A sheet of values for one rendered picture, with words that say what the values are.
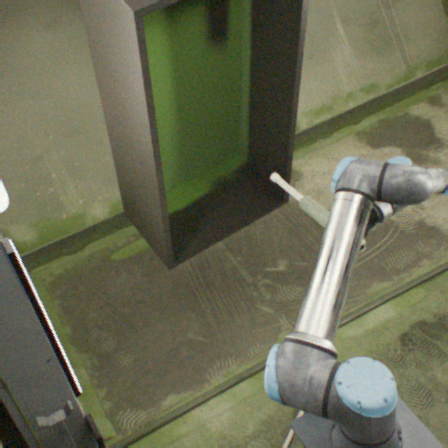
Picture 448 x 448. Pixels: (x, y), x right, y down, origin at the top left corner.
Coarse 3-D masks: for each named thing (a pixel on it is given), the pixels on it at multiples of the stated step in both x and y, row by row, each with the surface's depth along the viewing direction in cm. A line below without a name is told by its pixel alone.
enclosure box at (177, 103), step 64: (128, 0) 187; (192, 0) 241; (256, 0) 247; (128, 64) 205; (192, 64) 261; (256, 64) 267; (128, 128) 235; (192, 128) 285; (256, 128) 292; (128, 192) 274; (192, 192) 303; (256, 192) 303; (192, 256) 282
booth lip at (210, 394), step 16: (432, 272) 317; (400, 288) 312; (368, 304) 308; (352, 320) 305; (256, 368) 291; (224, 384) 287; (192, 400) 284; (208, 400) 286; (176, 416) 281; (144, 432) 277
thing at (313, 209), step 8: (272, 176) 273; (280, 184) 271; (288, 184) 269; (296, 192) 266; (304, 200) 261; (312, 200) 261; (304, 208) 261; (312, 208) 258; (320, 208) 258; (312, 216) 259; (320, 216) 255; (328, 216) 255; (320, 224) 258
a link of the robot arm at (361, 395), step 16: (336, 368) 185; (352, 368) 183; (368, 368) 182; (384, 368) 182; (336, 384) 181; (352, 384) 179; (368, 384) 179; (384, 384) 179; (336, 400) 181; (352, 400) 176; (368, 400) 176; (384, 400) 177; (336, 416) 183; (352, 416) 180; (368, 416) 177; (384, 416) 178; (352, 432) 185; (368, 432) 182; (384, 432) 184
